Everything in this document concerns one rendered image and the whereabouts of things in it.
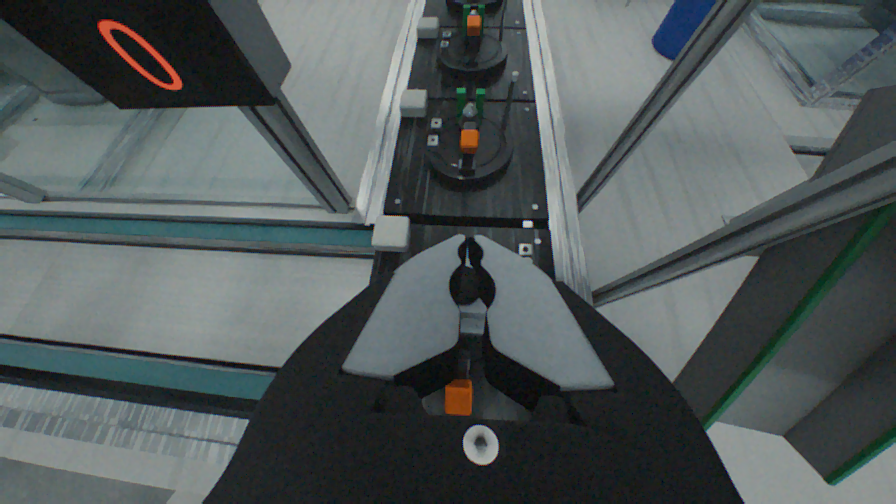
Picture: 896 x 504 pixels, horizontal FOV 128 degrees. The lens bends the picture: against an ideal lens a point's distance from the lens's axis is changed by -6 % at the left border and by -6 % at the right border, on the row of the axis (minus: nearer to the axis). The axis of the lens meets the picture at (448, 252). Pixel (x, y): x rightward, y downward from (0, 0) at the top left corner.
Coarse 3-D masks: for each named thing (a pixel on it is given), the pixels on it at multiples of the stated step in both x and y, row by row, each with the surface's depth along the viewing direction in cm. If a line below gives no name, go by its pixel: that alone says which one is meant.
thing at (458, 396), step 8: (464, 360) 19; (464, 368) 19; (456, 376) 19; (464, 376) 19; (448, 384) 18; (456, 384) 18; (464, 384) 18; (448, 392) 18; (456, 392) 18; (464, 392) 18; (472, 392) 18; (448, 400) 18; (456, 400) 18; (464, 400) 18; (448, 408) 18; (456, 408) 18; (464, 408) 18
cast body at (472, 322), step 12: (468, 264) 20; (468, 276) 19; (468, 288) 18; (456, 300) 18; (468, 300) 18; (480, 300) 19; (468, 312) 19; (480, 312) 19; (468, 324) 21; (480, 324) 21; (480, 336) 23
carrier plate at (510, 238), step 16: (416, 224) 35; (416, 240) 34; (432, 240) 34; (496, 240) 34; (512, 240) 34; (528, 240) 34; (544, 240) 33; (384, 256) 33; (400, 256) 33; (544, 256) 33; (544, 272) 32; (480, 384) 27; (432, 400) 27; (480, 400) 26; (496, 400) 26; (512, 400) 26; (464, 416) 26; (480, 416) 26; (496, 416) 26; (512, 416) 26
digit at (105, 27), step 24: (48, 0) 11; (72, 0) 11; (96, 0) 11; (120, 0) 11; (72, 24) 12; (96, 24) 12; (120, 24) 12; (144, 24) 11; (96, 48) 13; (120, 48) 13; (144, 48) 13; (168, 48) 13; (144, 72) 14; (168, 72) 14; (192, 72) 14; (168, 96) 15; (192, 96) 15
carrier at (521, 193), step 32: (416, 96) 42; (480, 96) 35; (512, 96) 34; (416, 128) 42; (448, 128) 39; (480, 128) 39; (512, 128) 42; (416, 160) 39; (448, 160) 37; (480, 160) 37; (512, 160) 39; (416, 192) 37; (448, 192) 37; (480, 192) 37; (512, 192) 37; (544, 192) 36; (512, 224) 37; (544, 224) 36
